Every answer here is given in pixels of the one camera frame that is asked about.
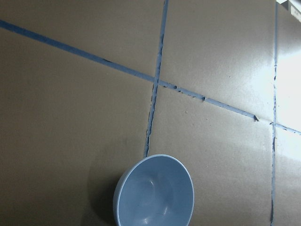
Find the blue bowl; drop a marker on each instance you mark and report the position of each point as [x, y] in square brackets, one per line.
[156, 191]

